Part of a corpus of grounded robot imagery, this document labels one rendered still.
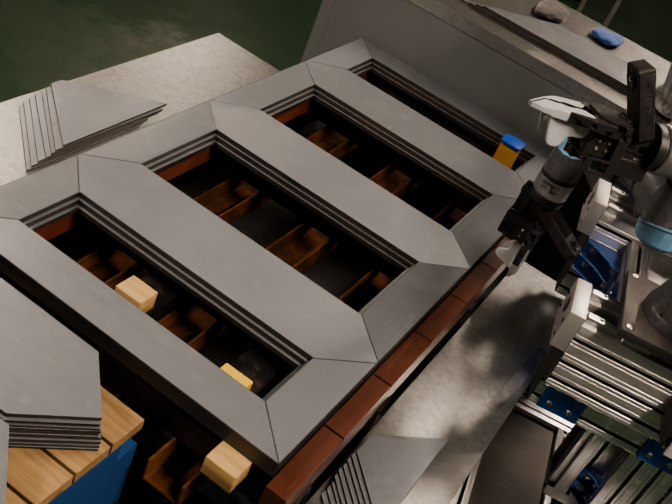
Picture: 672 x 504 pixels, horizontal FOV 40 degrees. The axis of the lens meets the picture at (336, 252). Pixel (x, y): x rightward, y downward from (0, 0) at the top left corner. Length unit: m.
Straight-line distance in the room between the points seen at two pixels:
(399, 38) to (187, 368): 1.60
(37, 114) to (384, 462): 1.10
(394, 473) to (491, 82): 1.42
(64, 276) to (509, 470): 1.44
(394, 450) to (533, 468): 0.99
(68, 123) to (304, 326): 0.76
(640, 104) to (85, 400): 0.91
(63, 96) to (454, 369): 1.08
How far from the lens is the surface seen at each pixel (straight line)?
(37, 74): 3.91
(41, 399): 1.46
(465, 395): 2.02
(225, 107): 2.27
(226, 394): 1.54
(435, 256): 2.05
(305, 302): 1.77
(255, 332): 1.70
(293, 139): 2.24
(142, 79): 2.49
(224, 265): 1.78
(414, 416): 1.91
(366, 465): 1.72
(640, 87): 1.37
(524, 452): 2.73
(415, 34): 2.88
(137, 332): 1.59
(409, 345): 1.82
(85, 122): 2.18
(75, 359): 1.52
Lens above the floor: 1.94
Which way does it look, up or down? 34 degrees down
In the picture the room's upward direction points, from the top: 24 degrees clockwise
